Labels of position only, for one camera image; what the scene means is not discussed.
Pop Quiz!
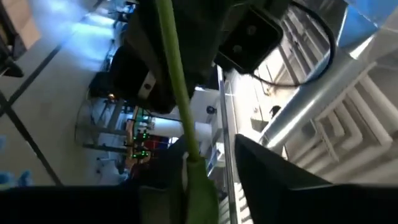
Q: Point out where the black left camera cable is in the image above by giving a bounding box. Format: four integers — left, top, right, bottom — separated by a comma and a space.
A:
253, 0, 337, 88

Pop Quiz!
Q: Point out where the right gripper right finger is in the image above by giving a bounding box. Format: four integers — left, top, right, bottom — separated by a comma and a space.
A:
234, 133, 398, 224

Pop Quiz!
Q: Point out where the silver ventilation duct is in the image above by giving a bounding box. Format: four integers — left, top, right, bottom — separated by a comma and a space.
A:
259, 37, 398, 153

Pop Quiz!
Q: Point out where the grey overhead beam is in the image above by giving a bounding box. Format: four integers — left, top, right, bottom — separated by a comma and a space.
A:
216, 65, 242, 224

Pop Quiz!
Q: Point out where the blue artificial flower bunch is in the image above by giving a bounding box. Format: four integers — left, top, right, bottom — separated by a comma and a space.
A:
0, 169, 33, 189

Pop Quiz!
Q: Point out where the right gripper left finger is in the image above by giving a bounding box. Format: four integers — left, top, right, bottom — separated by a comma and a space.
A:
0, 136, 188, 224

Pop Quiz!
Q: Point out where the white artificial tulip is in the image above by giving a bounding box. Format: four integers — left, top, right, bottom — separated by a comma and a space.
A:
155, 0, 219, 224

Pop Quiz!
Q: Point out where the red storage shelf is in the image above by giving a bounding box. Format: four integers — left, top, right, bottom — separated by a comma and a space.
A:
148, 136, 171, 151

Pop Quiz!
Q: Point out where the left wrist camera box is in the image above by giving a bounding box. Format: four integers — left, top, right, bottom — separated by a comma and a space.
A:
214, 6, 284, 75

